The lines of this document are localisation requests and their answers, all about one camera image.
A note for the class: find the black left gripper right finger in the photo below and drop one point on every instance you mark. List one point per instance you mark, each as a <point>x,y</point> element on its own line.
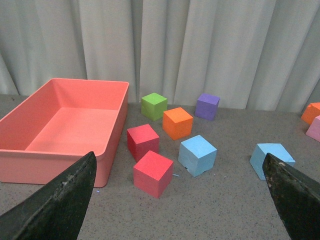
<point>296,197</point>

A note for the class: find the red foam cube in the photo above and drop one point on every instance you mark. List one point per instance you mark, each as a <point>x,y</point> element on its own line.
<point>141,139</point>
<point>153,173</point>

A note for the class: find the green foam cube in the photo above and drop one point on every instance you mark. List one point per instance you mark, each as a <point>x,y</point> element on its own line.
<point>153,106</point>

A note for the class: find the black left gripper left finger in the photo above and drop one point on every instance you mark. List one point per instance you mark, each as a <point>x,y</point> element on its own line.
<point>57,210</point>

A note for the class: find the orange foam cube by bin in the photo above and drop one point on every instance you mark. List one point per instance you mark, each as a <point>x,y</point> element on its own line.
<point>311,112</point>

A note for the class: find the purple foam cube far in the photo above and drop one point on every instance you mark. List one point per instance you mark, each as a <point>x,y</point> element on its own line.
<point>207,106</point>

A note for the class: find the salmon pink plastic bin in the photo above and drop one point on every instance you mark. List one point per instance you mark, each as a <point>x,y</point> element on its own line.
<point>58,124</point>

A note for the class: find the red foam cube rear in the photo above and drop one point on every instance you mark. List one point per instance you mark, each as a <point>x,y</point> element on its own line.
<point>141,139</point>

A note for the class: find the light blue foam cube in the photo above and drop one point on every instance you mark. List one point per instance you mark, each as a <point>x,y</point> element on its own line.
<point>197,155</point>
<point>260,152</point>

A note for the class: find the orange foam cube centre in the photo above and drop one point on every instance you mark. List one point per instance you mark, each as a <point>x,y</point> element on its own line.
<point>177,123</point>

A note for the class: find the grey curtain backdrop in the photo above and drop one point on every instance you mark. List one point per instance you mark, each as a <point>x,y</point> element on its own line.
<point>253,54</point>

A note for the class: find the red foam cube front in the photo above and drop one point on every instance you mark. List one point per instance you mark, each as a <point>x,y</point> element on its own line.
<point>153,173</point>

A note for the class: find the pink foam cube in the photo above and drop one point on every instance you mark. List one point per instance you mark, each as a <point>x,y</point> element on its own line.
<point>314,129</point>

